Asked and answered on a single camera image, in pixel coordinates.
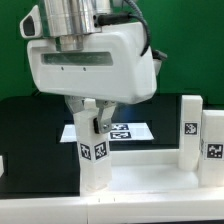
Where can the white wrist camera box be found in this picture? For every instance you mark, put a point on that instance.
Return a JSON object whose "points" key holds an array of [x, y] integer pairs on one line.
{"points": [[31, 25]]}

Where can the white desk top tray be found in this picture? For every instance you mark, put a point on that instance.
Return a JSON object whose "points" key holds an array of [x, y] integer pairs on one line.
{"points": [[144, 172]]}

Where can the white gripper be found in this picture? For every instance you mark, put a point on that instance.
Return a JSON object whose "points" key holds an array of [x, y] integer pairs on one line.
{"points": [[112, 66]]}

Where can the white L-shaped obstacle wall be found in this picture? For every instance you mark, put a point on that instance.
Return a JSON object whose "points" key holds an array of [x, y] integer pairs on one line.
{"points": [[150, 209]]}

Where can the white marker sheet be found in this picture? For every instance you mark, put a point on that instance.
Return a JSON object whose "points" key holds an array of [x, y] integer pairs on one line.
{"points": [[119, 132]]}

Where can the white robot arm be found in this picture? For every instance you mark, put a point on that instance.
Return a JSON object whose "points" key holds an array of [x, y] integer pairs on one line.
{"points": [[81, 49]]}

